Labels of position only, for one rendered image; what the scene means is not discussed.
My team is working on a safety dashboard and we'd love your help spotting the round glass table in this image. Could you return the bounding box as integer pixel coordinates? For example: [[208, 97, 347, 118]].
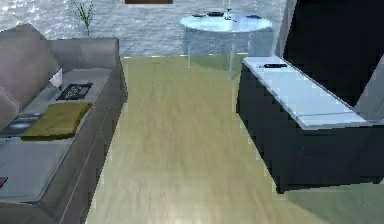
[[179, 11, 273, 82]]

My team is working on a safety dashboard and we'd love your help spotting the black remote control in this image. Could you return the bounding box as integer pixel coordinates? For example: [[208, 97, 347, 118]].
[[263, 62, 288, 69]]

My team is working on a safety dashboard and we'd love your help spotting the clear glass bottle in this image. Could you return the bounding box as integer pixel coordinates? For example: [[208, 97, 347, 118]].
[[223, 5, 234, 21]]

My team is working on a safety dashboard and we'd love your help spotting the black cabinet with white top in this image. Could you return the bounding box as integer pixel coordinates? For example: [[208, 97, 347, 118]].
[[236, 55, 384, 194]]

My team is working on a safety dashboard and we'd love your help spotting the grey sofa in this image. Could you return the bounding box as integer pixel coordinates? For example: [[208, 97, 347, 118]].
[[0, 23, 128, 224]]

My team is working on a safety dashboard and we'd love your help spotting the brown framed picture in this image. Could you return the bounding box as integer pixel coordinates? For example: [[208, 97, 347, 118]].
[[124, 0, 174, 5]]

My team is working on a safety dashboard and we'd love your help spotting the olive green cushion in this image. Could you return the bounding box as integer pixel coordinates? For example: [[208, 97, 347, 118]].
[[20, 101, 94, 141]]

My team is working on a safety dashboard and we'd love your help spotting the white paper sheet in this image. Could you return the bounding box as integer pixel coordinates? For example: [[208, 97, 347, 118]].
[[48, 67, 64, 89]]

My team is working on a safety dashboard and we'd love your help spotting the green house plant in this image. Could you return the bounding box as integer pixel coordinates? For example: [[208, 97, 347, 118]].
[[70, 0, 96, 38]]

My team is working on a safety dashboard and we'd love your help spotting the black television set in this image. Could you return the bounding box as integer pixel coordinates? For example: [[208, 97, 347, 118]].
[[282, 0, 384, 108]]

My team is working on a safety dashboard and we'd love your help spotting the dark glossy book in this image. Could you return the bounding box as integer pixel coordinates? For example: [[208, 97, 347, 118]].
[[0, 112, 44, 138]]

